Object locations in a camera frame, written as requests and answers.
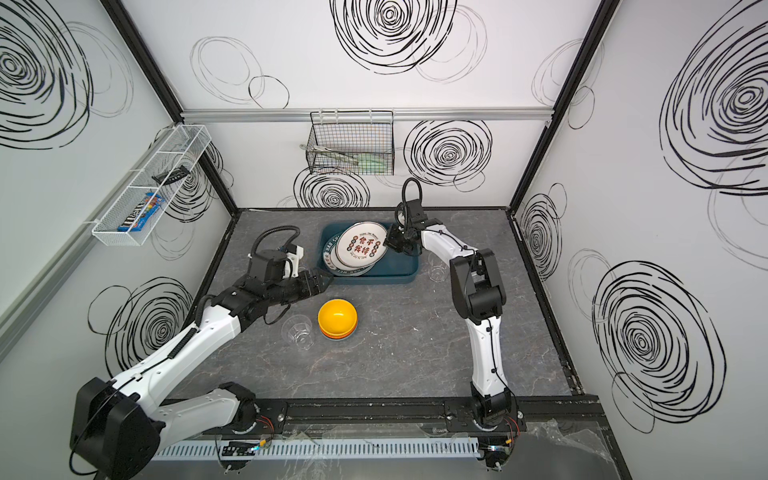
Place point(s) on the clear glass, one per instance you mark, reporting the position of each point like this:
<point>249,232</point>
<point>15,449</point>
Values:
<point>438,272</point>
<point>298,331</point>

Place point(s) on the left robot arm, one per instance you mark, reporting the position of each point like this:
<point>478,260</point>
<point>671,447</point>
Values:
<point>119,425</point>

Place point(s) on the teal plastic bin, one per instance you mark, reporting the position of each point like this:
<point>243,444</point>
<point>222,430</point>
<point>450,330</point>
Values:
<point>394,268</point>

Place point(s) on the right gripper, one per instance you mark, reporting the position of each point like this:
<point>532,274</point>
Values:
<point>400,240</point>

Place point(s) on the blue candy packet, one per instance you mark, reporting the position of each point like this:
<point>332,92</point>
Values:
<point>141,214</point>

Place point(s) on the orange bowl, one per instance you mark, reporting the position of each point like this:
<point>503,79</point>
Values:
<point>337,337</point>

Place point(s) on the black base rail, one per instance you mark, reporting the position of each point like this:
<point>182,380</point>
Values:
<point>451,414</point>

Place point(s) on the green rimmed white plate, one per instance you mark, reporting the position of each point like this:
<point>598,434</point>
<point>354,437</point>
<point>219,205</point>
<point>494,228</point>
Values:
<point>333,264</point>

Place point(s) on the yellow bowl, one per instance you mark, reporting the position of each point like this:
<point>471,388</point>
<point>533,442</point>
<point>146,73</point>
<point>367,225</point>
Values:
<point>337,316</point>

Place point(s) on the clear glass right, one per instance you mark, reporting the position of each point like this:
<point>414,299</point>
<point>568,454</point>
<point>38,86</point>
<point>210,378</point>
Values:
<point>438,272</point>

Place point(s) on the white wire shelf basket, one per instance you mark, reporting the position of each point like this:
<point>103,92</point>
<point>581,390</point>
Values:
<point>185,200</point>

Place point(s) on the black wire basket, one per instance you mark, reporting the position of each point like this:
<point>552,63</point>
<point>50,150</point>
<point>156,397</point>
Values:
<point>351,132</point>

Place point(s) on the green item in basket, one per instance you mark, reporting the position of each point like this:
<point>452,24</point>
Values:
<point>374,163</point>

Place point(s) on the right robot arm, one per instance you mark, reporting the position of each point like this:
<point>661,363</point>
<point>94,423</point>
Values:
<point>478,296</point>

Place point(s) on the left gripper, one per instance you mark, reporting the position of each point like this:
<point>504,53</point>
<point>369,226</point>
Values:
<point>309,284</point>

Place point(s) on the clear glass front left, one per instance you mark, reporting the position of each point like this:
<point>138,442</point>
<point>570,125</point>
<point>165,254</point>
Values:
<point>298,331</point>

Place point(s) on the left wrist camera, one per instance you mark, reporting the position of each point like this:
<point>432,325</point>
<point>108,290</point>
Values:
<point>294,254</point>

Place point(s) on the metal tongs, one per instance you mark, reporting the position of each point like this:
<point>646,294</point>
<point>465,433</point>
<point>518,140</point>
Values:
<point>330,153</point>

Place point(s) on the white slotted cable duct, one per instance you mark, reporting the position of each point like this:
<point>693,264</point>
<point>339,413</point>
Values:
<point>311,449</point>

